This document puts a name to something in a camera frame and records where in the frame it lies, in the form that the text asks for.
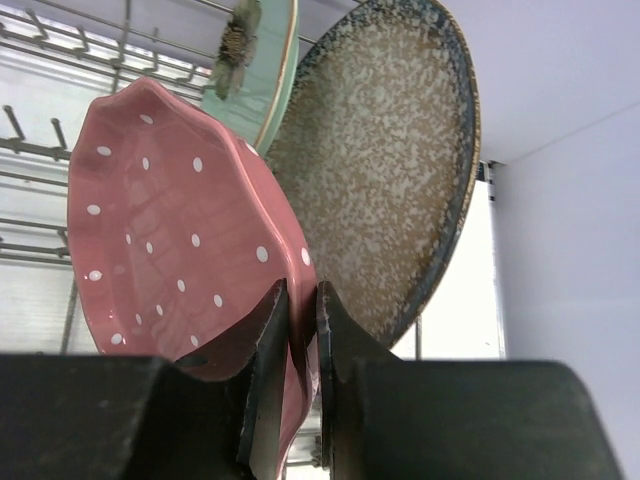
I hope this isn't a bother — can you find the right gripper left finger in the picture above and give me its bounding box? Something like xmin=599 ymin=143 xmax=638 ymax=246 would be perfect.
xmin=177 ymin=278 xmax=291 ymax=476

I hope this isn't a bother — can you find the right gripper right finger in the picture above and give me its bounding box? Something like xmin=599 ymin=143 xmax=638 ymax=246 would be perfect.
xmin=316 ymin=281 xmax=399 ymax=470

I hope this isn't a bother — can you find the pink dotted scalloped plate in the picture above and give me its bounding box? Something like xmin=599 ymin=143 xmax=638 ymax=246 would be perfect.
xmin=67 ymin=78 xmax=319 ymax=468

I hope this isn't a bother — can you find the speckled beige round plate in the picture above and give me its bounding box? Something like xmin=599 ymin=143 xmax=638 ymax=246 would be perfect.
xmin=266 ymin=1 xmax=481 ymax=347

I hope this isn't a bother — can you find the mint green flower plate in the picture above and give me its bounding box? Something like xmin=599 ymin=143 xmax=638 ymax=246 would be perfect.
xmin=200 ymin=0 xmax=299 ymax=156

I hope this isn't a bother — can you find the grey wire dish rack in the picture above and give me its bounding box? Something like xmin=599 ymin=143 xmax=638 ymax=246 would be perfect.
xmin=0 ymin=0 xmax=426 ymax=471

